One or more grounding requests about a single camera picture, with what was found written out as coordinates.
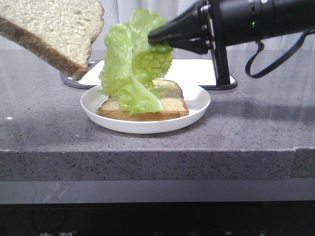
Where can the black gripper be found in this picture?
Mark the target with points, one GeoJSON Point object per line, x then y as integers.
{"type": "Point", "coordinates": [187, 32]}

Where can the bread slice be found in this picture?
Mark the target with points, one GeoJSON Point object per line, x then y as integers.
{"type": "Point", "coordinates": [169, 94]}
{"type": "Point", "coordinates": [60, 32]}

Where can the white round plate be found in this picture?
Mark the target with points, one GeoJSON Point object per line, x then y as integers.
{"type": "Point", "coordinates": [196, 98]}

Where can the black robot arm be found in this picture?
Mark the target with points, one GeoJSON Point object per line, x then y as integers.
{"type": "Point", "coordinates": [254, 20]}

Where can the white cutting board black rim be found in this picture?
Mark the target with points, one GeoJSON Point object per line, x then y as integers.
{"type": "Point", "coordinates": [196, 71]}

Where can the green lettuce leaf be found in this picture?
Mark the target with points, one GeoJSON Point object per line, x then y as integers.
{"type": "Point", "coordinates": [132, 63]}

